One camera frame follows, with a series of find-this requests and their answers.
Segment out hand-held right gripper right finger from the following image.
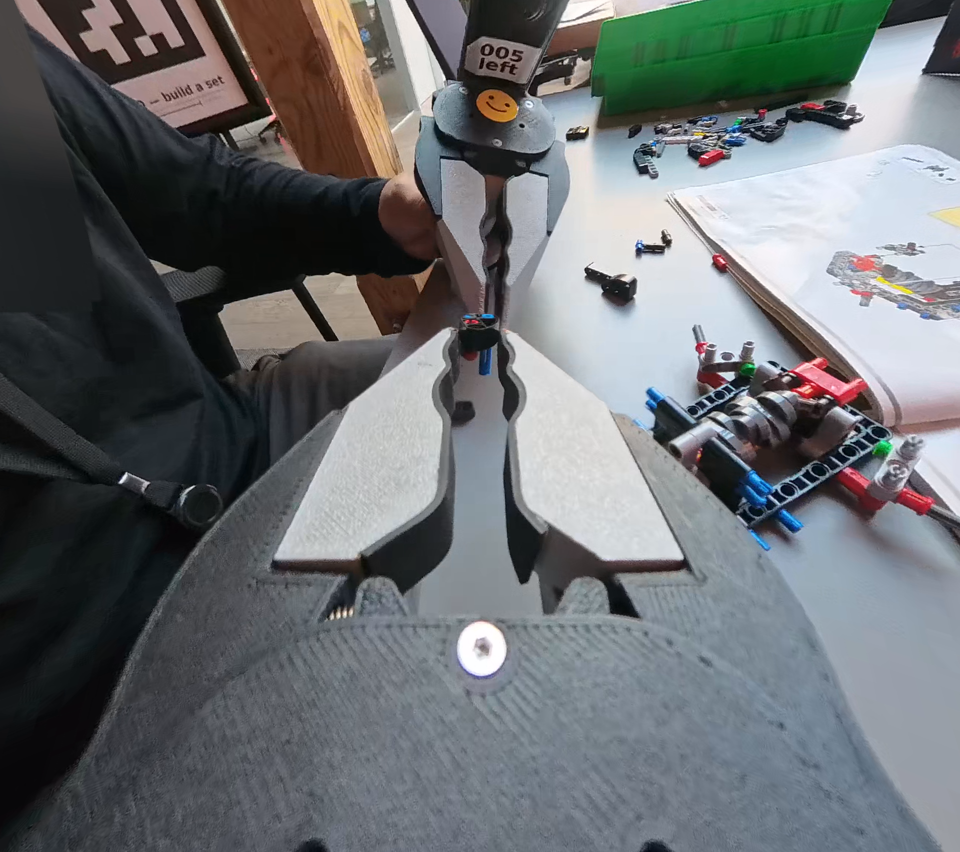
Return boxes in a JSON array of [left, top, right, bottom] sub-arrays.
[[497, 331, 689, 589]]

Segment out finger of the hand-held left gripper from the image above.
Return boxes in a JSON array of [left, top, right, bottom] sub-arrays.
[[495, 174, 551, 332], [435, 158, 498, 332]]

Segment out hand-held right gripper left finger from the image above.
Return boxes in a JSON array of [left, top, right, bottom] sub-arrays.
[[273, 328, 459, 592]]

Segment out black triangular lego piece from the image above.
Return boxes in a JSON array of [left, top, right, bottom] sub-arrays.
[[457, 312, 502, 375]]

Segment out person's left forearm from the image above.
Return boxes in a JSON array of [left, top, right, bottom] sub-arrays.
[[150, 132, 436, 279]]

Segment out black bent lego beam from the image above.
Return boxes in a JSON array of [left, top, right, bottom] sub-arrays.
[[583, 261, 639, 303]]

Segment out lego chassis assembly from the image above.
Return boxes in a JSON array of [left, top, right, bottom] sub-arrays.
[[645, 323, 960, 553]]

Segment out pile of loose lego pieces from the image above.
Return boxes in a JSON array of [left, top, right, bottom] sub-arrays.
[[626, 98, 866, 180]]

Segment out lego instruction booklet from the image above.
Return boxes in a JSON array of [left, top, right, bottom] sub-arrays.
[[666, 145, 960, 501]]

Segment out person's left hand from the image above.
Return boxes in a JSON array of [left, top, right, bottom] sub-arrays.
[[377, 174, 444, 262]]

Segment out person's grey trousers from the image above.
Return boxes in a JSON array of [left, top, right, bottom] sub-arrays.
[[221, 335, 402, 471]]

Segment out black badge reel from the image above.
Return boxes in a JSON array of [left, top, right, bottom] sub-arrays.
[[168, 483, 225, 532]]

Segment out black chair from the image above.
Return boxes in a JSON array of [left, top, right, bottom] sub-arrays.
[[161, 267, 339, 373]]

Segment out green plastic bin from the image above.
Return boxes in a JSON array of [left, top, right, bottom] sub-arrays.
[[591, 0, 918, 117]]

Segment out person's black jacket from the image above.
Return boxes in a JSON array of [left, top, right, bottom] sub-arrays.
[[0, 27, 391, 816]]

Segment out black box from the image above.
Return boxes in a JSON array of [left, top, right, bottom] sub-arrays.
[[922, 0, 960, 77]]

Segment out wooden post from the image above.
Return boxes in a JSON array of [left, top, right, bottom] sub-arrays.
[[183, 0, 423, 336]]

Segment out black lanyard strap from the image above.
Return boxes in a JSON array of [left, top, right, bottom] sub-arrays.
[[0, 372, 181, 512]]

